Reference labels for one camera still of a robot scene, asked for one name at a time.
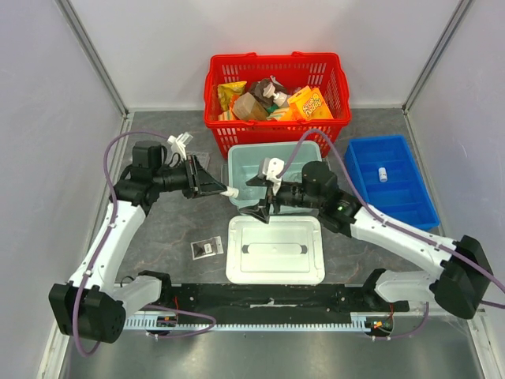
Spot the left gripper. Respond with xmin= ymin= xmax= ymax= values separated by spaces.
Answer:
xmin=153 ymin=154 xmax=226 ymax=199

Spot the white capped vial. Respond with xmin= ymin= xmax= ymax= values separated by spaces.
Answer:
xmin=220 ymin=187 xmax=239 ymax=198
xmin=378 ymin=167 xmax=387 ymax=182

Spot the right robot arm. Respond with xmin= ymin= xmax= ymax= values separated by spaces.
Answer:
xmin=240 ymin=159 xmax=492 ymax=319

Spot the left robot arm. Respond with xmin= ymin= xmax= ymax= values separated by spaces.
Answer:
xmin=48 ymin=141 xmax=238 ymax=343

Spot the clear test tube rack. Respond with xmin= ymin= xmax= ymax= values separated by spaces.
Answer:
xmin=188 ymin=151 xmax=210 ymax=166

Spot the light teal plastic bin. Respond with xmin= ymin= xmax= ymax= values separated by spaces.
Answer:
xmin=227 ymin=141 xmax=322 ymax=209

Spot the white bin lid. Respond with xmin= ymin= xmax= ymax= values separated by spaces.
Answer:
xmin=226 ymin=216 xmax=325 ymax=285

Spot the black powder sachet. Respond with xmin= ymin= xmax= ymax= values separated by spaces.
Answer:
xmin=190 ymin=236 xmax=223 ymax=261

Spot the brown cardboard box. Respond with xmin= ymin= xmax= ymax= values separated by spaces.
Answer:
xmin=232 ymin=92 xmax=268 ymax=122

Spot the yellow snack bag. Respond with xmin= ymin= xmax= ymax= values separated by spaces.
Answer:
xmin=217 ymin=81 xmax=247 ymax=111

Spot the white pump bottle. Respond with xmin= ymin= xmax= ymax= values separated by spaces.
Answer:
xmin=264 ymin=84 xmax=289 ymax=108

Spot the orange Scrub Daddy box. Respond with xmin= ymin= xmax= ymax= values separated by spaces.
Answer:
xmin=287 ymin=86 xmax=333 ymax=121

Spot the red plastic shopping basket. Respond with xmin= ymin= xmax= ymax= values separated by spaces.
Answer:
xmin=204 ymin=51 xmax=352 ymax=158

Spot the blue compartment tray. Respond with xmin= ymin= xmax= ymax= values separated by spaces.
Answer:
xmin=344 ymin=135 xmax=440 ymax=231

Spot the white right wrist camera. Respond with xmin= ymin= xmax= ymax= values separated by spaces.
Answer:
xmin=258 ymin=158 xmax=285 ymax=183

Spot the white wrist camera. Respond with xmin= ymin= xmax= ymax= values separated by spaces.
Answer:
xmin=258 ymin=158 xmax=285 ymax=183
xmin=166 ymin=132 xmax=193 ymax=160

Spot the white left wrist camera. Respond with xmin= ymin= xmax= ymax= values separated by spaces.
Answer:
xmin=166 ymin=132 xmax=193 ymax=160

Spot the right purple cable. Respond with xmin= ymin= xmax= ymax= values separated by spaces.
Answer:
xmin=275 ymin=129 xmax=505 ymax=341

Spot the purple cable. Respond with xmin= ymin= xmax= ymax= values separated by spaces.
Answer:
xmin=74 ymin=132 xmax=217 ymax=358
xmin=275 ymin=129 xmax=505 ymax=341

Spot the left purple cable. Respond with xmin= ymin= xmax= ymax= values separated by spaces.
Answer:
xmin=74 ymin=132 xmax=217 ymax=358

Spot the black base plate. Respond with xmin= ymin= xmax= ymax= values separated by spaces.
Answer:
xmin=154 ymin=269 xmax=410 ymax=313

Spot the slotted cable duct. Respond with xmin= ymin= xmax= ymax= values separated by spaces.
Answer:
xmin=124 ymin=313 xmax=371 ymax=332

